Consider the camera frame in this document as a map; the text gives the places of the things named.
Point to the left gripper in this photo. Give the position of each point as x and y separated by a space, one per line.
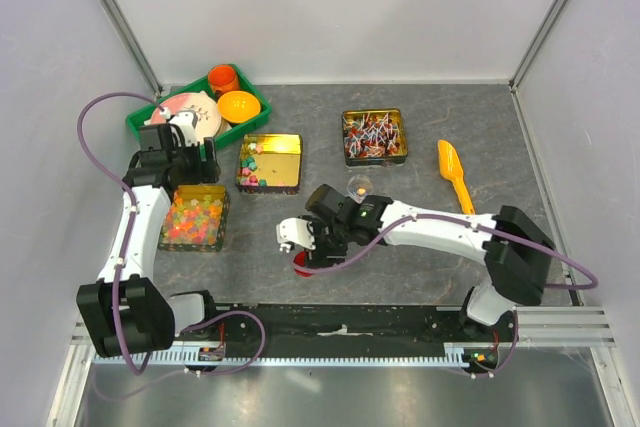
205 172

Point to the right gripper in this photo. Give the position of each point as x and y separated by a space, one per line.
318 257

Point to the red round lid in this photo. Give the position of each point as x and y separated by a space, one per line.
300 265

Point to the tin of pastel star candies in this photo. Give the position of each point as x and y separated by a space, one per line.
270 163

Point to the clear glass jar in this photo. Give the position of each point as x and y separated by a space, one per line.
359 187

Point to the yellow plastic scoop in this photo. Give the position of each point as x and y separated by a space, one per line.
451 169

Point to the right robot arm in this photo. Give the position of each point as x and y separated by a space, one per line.
508 244

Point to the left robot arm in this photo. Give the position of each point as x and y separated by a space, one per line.
122 310

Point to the tin of bright star candies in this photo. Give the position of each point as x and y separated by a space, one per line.
196 220

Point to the pink white plate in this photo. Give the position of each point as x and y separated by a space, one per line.
210 122

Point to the orange plastic bowl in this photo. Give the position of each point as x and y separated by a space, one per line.
237 107

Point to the orange plastic cup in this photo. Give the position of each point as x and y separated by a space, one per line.
222 79

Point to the green plastic tray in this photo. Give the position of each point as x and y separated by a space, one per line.
237 130

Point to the tin of lollipops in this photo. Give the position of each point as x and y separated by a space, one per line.
374 138

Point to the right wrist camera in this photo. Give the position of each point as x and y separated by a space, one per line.
295 232

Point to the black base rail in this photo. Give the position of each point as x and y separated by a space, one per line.
325 331

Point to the grey cable duct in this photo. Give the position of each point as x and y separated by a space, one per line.
196 358

